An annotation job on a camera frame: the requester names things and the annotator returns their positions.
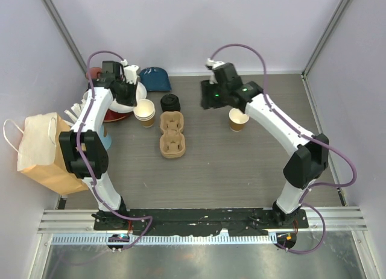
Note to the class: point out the red round tray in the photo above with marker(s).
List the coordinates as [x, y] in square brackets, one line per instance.
[112, 116]

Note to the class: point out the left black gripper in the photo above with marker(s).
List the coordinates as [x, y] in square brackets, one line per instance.
[132, 98]

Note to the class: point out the light blue holder cup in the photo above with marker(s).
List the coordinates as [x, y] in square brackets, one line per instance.
[105, 137]

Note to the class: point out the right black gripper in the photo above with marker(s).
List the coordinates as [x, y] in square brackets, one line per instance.
[207, 100]

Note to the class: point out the brown pulp cup carrier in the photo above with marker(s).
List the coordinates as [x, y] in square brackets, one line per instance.
[172, 140]

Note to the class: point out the stack of black lids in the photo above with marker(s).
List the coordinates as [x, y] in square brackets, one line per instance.
[170, 102]

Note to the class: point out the aluminium rail frame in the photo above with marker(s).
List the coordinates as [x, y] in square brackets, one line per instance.
[76, 227]

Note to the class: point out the white paper plate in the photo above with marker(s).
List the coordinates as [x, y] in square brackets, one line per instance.
[141, 93]

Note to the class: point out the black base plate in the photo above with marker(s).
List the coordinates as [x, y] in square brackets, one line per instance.
[199, 222]

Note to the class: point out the brown paper bag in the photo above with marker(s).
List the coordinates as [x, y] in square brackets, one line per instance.
[39, 155]

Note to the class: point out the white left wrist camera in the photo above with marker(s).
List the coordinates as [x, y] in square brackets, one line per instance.
[131, 73]

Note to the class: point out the brown paper cup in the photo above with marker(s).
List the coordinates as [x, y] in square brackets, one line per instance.
[237, 119]

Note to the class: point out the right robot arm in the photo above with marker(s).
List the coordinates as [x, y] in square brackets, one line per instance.
[308, 156]

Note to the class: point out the stacked brown paper cups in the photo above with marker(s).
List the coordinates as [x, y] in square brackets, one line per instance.
[145, 112]

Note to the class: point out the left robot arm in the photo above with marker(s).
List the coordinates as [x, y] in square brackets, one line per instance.
[83, 151]

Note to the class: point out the tall pink floral mug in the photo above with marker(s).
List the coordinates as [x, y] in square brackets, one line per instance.
[93, 73]

